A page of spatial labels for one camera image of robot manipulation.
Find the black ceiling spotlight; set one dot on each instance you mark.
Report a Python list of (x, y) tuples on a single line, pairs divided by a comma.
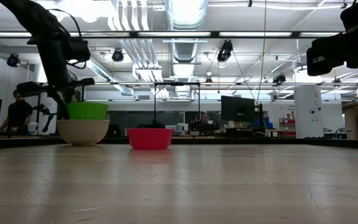
[(13, 60), (117, 56), (279, 78)]

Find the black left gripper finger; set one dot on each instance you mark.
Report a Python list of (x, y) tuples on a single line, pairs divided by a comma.
[(59, 105), (71, 96)]

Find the black background station frame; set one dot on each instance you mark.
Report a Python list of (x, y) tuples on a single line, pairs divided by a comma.
[(39, 109), (176, 84)]

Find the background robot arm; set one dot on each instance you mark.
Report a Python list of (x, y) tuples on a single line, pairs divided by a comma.
[(45, 116)]

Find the large black monitor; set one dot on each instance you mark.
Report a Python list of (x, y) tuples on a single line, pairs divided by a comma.
[(238, 109)]

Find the beige bowl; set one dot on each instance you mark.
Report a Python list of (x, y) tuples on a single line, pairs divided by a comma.
[(82, 132)]

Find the black overhead frame bar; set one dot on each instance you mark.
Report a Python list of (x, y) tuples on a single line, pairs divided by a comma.
[(172, 34)]

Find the silver ceiling air duct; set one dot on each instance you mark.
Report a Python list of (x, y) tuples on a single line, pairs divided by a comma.
[(185, 18)]

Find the black overhead camera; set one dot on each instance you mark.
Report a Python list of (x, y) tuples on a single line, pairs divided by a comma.
[(225, 51)]

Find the blue storage bins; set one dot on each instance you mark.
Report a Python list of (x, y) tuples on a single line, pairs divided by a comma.
[(264, 123)]

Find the white wipes canister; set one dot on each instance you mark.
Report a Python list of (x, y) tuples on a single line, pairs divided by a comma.
[(33, 128), (180, 129)]

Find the white pillar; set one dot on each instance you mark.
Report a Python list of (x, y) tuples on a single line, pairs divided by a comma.
[(308, 112)]

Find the red storage shelf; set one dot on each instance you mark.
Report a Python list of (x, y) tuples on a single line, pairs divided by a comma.
[(287, 127)]

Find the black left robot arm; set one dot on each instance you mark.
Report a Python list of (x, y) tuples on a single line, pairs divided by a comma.
[(33, 18)]

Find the red plastic bowl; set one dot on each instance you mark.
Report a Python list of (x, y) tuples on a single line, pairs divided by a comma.
[(150, 138)]

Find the green plastic bowl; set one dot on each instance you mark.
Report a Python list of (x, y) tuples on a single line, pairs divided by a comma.
[(87, 111)]

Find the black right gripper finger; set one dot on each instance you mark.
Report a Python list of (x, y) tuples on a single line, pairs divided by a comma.
[(329, 40), (325, 63)]

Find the black table edge rail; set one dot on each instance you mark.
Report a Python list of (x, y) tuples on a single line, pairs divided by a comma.
[(259, 143)]

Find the person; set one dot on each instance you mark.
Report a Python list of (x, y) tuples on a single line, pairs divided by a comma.
[(204, 123), (19, 113)]

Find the wooden cabinet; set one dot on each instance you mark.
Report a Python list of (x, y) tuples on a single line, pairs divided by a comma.
[(351, 123)]

